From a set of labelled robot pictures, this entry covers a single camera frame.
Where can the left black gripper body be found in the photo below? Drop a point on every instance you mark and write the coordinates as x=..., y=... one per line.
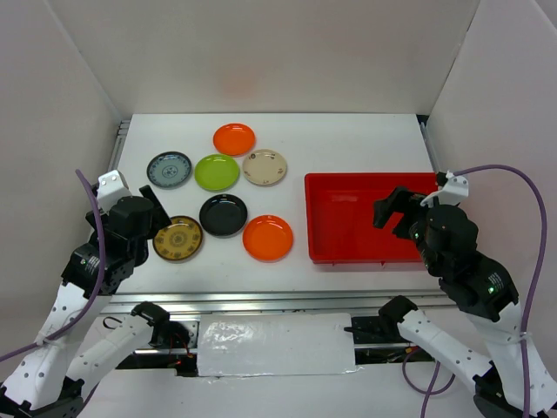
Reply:
x=108, y=219

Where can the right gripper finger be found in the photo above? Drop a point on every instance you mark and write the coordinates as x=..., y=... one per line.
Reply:
x=383, y=211
x=400, y=196

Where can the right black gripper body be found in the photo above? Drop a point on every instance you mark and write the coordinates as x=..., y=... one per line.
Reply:
x=410, y=223

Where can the yellow patterned plate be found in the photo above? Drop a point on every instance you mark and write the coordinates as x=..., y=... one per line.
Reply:
x=179, y=241

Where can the blue patterned plate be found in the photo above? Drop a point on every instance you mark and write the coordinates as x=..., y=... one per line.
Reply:
x=169, y=170

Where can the black plate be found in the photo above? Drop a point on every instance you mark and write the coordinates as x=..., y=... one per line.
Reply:
x=223, y=215

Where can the green plate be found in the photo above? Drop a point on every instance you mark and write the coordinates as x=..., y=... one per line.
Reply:
x=216, y=172

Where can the orange plate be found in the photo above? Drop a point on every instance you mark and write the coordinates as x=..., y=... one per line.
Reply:
x=234, y=139
x=268, y=238

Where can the beige floral plate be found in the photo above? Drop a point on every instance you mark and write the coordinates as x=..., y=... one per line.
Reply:
x=264, y=167

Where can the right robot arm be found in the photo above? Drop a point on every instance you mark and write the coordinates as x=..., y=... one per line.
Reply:
x=512, y=380

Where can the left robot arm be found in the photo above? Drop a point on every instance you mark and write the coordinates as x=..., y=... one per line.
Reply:
x=54, y=378

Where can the red plastic bin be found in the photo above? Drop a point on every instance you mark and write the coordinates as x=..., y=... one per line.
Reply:
x=339, y=213

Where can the white foil sheet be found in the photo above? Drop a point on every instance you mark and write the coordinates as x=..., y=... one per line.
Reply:
x=276, y=344

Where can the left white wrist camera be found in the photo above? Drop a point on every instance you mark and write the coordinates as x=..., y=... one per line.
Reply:
x=112, y=187

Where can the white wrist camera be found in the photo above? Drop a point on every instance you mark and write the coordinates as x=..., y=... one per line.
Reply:
x=452, y=190
x=112, y=187

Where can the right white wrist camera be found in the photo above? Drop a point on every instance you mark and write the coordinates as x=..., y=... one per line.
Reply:
x=452, y=190

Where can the aluminium frame rail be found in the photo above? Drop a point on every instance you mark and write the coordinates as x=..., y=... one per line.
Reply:
x=222, y=276

